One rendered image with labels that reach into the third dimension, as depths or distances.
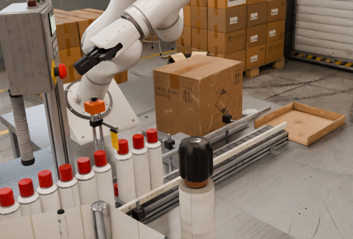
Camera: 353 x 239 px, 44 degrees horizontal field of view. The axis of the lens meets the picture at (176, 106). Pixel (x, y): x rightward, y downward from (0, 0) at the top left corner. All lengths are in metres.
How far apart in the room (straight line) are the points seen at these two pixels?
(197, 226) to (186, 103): 0.73
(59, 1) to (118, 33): 5.90
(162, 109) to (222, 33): 3.13
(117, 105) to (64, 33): 2.54
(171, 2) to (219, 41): 3.82
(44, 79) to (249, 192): 0.76
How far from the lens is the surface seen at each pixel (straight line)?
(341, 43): 5.77
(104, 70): 1.76
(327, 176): 1.59
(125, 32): 1.04
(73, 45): 4.54
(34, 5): 1.06
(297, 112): 2.10
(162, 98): 1.78
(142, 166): 1.28
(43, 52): 1.04
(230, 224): 1.23
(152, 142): 1.29
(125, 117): 1.99
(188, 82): 1.66
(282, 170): 1.60
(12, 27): 1.03
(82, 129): 1.89
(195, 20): 5.14
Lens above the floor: 1.61
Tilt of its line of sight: 21 degrees down
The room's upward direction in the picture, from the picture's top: 3 degrees counter-clockwise
